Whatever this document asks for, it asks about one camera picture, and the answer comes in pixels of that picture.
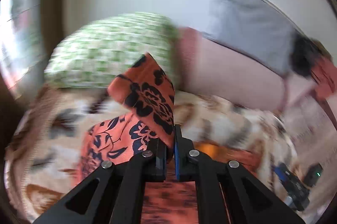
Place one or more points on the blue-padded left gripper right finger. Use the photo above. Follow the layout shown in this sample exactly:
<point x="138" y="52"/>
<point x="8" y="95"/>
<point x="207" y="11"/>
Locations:
<point x="227" y="192"/>

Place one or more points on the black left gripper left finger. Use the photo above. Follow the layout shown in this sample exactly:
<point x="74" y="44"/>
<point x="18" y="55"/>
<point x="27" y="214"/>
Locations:
<point x="112" y="193"/>

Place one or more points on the orange black floral garment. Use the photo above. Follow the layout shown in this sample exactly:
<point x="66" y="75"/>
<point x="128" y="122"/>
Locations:
<point x="148" y="94"/>

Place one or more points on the leaf-patterned beige bedspread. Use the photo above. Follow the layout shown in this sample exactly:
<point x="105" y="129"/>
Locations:
<point x="66" y="134"/>

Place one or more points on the salmon pink cloth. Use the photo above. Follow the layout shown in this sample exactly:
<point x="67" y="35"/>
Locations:
<point x="324" y="74"/>

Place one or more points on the green white checkered pillow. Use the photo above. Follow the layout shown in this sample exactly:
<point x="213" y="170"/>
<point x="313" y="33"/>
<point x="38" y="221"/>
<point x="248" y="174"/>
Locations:
<point x="93" y="55"/>

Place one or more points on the black furry cushion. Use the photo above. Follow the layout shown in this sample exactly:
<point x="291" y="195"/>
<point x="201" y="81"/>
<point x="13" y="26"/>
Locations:
<point x="303" y="56"/>

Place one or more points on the pink cylindrical bolster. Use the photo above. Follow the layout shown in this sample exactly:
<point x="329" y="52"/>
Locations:
<point x="208" y="68"/>

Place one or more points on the stained glass window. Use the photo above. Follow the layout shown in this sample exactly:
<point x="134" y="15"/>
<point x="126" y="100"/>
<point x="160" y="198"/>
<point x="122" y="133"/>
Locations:
<point x="21" y="40"/>

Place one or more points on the grey pillow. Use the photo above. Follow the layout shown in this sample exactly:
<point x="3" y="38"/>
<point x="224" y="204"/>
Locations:
<point x="255" y="29"/>

